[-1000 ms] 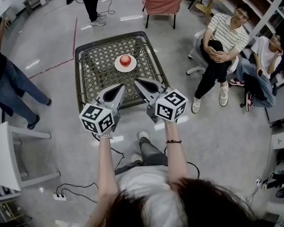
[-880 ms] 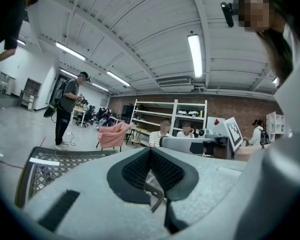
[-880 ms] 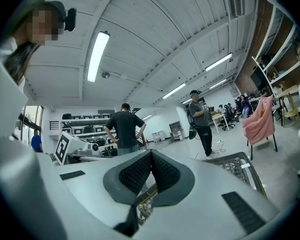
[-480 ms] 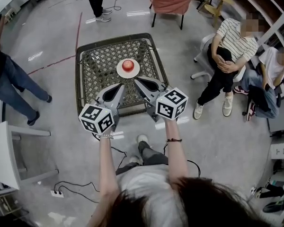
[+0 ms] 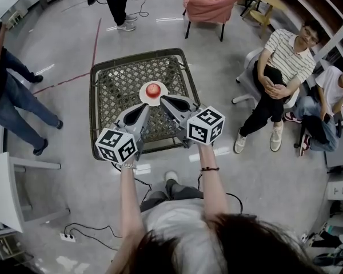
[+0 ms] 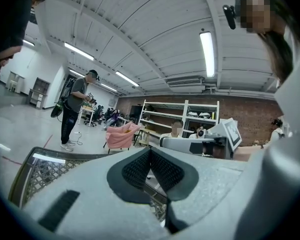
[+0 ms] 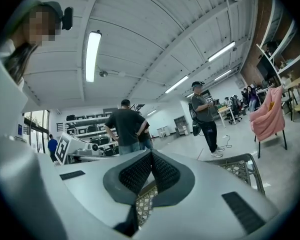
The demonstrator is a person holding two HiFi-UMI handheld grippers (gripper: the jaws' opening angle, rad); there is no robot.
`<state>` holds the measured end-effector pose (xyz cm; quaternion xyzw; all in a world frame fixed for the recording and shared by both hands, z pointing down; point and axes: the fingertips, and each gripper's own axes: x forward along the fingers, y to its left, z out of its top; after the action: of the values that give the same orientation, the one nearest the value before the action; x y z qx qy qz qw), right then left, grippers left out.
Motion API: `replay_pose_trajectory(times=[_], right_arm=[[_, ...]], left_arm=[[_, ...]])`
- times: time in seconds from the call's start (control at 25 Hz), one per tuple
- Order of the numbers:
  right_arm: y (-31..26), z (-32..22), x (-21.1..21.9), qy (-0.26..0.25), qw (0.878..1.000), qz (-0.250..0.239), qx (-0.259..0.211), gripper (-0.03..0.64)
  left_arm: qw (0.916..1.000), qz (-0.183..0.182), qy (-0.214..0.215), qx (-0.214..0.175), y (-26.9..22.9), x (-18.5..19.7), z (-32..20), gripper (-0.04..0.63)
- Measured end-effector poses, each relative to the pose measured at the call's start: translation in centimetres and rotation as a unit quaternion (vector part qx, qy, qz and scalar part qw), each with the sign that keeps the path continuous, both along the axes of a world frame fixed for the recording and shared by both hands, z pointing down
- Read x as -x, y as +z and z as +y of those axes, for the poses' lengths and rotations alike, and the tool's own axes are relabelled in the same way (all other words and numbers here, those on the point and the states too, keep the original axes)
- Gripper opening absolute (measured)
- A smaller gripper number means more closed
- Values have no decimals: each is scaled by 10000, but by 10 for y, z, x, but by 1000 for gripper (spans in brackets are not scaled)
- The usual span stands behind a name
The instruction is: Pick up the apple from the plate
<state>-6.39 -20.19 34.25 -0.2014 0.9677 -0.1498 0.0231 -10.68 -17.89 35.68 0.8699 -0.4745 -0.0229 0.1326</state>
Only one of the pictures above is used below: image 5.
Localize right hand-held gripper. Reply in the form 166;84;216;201
159;94;226;150

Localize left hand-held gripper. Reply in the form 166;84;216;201
95;103;151;166

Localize red apple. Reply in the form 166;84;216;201
146;83;161;99

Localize white round plate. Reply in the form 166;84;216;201
138;80;169;107

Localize person's left forearm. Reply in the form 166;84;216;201
104;167;146;274

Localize person's right forearm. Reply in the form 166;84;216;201
198;144;230;225

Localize white office chair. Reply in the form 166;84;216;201
231;47;301;110

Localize person's grey trousers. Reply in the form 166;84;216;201
139;178;204;212

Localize pink covered chair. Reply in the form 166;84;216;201
182;0;251;42

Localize person's white shirt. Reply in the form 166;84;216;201
139;198;229;274

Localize white table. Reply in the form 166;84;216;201
0;151;71;233

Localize white plastic stool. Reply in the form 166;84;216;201
5;10;25;30

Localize white shelf rack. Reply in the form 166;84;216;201
274;0;343;76

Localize white drawer unit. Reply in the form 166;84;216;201
327;178;343;201

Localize black cable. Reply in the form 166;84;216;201
197;172;244;213
63;178;154;252

